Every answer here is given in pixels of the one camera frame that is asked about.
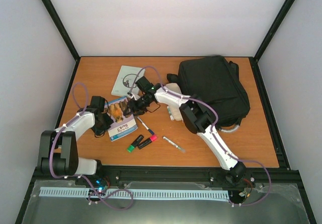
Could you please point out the black student bag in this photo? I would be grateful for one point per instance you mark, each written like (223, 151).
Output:
(216, 81)

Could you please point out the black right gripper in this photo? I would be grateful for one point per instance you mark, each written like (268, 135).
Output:
(134, 107)

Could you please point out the green white glue stick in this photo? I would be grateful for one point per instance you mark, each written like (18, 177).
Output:
(170, 113)

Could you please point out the light blue cable duct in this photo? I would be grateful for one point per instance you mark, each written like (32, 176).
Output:
(136, 194)

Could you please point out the green black highlighter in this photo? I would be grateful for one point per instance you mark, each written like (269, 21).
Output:
(135, 143)

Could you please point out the silver pen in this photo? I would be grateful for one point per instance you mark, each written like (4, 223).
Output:
(174, 144)

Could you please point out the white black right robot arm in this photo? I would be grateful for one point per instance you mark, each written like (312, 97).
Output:
(198, 117)

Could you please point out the grey Great Gatsby book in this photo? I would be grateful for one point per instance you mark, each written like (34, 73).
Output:
(125, 80)

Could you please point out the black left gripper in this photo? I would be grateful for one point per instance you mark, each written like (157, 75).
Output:
(98, 132)

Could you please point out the beige ribbed pencil case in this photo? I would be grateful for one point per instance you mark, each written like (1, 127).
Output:
(175, 110)

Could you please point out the blue capped white marker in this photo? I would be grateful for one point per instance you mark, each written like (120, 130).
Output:
(145, 126)

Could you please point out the black aluminium frame rail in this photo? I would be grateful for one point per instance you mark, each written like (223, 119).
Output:
(213, 177)

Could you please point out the pink black highlighter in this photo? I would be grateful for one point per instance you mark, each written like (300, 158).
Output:
(147, 142)

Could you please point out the purple dog picture book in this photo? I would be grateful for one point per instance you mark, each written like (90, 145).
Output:
(122, 125)

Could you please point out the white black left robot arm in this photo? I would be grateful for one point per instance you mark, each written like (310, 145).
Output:
(58, 155)

